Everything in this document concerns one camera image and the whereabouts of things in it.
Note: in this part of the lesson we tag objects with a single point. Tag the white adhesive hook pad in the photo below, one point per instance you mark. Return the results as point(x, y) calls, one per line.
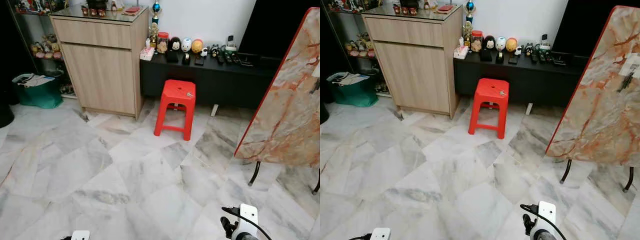
point(316, 70)
point(630, 69)

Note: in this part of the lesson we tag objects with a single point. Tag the black metal board leg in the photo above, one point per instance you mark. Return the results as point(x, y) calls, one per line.
point(629, 180)
point(566, 171)
point(255, 172)
point(317, 185)

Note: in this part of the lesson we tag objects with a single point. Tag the red plastic stool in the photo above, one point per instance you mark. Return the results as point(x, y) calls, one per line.
point(489, 101)
point(175, 102)

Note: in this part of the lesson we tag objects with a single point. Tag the orange veined marble board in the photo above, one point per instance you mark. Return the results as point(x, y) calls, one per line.
point(600, 110)
point(290, 100)

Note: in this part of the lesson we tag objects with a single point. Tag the long black tv console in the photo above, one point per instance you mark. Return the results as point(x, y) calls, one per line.
point(540, 82)
point(225, 85)

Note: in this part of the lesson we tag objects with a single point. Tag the black fabric pouch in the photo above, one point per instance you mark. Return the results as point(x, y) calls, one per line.
point(486, 55)
point(172, 56)

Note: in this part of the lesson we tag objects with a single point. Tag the green white holder box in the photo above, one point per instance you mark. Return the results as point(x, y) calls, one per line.
point(545, 46)
point(230, 47)

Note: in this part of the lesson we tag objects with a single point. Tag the yellow bear plush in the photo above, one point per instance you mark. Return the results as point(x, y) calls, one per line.
point(197, 46)
point(511, 45)

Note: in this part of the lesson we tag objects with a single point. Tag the green storage bin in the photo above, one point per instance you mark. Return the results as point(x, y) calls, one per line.
point(42, 96)
point(357, 95)

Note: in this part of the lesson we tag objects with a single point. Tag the white duck plush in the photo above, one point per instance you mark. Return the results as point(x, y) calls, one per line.
point(500, 44)
point(186, 45)

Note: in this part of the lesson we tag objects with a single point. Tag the pink white tissue pack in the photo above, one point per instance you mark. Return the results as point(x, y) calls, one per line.
point(147, 54)
point(460, 52)

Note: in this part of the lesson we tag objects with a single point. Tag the black mouse plush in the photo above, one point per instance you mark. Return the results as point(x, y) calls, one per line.
point(489, 43)
point(175, 44)

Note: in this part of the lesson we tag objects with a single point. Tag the red lidded snack jar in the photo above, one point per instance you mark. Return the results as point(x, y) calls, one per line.
point(162, 44)
point(476, 42)

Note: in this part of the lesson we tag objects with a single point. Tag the small gold trophy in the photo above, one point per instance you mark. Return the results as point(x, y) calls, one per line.
point(468, 33)
point(154, 35)

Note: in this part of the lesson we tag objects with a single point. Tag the black television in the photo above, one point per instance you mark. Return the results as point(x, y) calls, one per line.
point(590, 20)
point(280, 25)

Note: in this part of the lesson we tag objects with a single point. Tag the blue gold trophy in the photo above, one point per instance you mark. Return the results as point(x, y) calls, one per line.
point(469, 7)
point(156, 8)

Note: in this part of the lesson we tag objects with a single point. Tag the dark figurine display shelf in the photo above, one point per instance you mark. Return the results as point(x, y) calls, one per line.
point(345, 30)
point(30, 30)

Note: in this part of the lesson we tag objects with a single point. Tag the red envelope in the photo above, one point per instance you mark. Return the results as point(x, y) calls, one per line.
point(445, 8)
point(133, 9)

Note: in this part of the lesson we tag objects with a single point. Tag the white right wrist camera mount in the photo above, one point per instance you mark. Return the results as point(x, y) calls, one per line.
point(248, 217)
point(546, 215)

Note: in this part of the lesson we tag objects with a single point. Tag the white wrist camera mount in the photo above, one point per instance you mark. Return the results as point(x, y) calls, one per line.
point(380, 234)
point(546, 215)
point(80, 235)
point(248, 217)

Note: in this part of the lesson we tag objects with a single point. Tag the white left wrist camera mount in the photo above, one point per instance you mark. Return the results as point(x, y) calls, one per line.
point(380, 234)
point(80, 235)

